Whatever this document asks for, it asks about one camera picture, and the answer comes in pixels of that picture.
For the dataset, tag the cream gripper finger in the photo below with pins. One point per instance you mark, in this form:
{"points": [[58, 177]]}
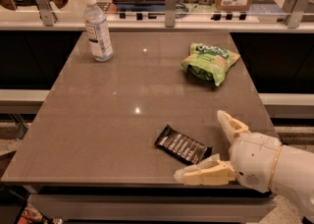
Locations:
{"points": [[232, 127], [211, 171]]}

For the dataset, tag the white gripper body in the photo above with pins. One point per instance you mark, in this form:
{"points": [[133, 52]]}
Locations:
{"points": [[253, 160]]}

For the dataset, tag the black rxbar chocolate bar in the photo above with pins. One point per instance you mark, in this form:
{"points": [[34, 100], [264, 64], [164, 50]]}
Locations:
{"points": [[182, 147]]}

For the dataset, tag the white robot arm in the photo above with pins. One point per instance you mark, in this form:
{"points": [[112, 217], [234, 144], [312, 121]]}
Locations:
{"points": [[293, 178]]}

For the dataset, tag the clear blue plastic water bottle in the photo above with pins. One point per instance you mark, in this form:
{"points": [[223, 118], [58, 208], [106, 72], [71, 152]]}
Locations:
{"points": [[97, 31]]}

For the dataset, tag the green snack chip bag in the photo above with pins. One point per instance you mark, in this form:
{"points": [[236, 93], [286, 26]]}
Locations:
{"points": [[209, 62]]}

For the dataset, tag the right metal rail bracket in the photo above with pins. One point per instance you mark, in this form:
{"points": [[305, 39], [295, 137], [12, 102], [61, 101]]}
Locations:
{"points": [[295, 10]]}

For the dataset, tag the metal rail bracket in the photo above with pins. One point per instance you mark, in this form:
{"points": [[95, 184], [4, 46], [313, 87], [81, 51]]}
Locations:
{"points": [[295, 10], [46, 13], [170, 13]]}

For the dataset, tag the middle metal rail bracket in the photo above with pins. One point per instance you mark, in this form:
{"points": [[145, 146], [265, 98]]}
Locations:
{"points": [[170, 13]]}

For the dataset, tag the left metal rail bracket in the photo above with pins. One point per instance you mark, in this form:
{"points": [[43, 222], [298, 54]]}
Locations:
{"points": [[46, 13]]}

